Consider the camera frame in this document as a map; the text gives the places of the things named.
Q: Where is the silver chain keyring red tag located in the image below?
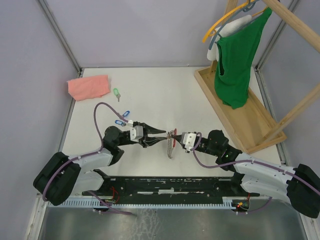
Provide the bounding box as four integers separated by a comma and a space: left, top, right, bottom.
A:
166, 128, 177, 159

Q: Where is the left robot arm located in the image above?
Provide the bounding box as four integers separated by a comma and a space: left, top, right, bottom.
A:
33, 121, 166, 206

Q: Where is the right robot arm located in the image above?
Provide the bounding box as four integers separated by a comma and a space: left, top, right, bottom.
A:
170, 130, 320, 219

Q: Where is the key with blue tag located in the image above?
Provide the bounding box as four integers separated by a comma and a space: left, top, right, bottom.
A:
121, 110, 130, 119
114, 119, 127, 127

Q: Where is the wooden clothes rack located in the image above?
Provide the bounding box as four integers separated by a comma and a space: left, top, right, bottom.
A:
194, 0, 320, 154

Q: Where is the key with green tag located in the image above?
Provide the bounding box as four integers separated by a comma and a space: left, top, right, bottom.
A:
113, 88, 121, 102

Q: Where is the pink folded cloth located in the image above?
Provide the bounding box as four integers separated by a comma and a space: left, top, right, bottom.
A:
67, 75, 111, 101

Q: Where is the green shirt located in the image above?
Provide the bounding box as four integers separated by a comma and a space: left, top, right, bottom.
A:
214, 7, 273, 109

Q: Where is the yellow hanger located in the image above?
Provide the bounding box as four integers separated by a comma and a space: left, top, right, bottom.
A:
201, 0, 271, 44

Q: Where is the blue-grey hanger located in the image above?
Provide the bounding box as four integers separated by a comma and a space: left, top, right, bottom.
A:
208, 0, 268, 51

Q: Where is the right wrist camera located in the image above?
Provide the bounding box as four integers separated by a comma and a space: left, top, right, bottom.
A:
179, 132, 197, 152

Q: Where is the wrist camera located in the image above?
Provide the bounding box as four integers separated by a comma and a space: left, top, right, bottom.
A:
126, 120, 144, 142
179, 132, 197, 152

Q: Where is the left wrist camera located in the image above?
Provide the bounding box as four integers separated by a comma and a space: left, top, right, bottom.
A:
126, 120, 144, 142

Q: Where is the aluminium frame rail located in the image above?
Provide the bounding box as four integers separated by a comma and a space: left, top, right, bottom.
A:
36, 177, 308, 198

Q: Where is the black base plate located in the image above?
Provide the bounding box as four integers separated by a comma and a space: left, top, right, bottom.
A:
93, 176, 259, 205

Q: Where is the white cable duct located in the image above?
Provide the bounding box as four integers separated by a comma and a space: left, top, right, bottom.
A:
46, 197, 238, 209

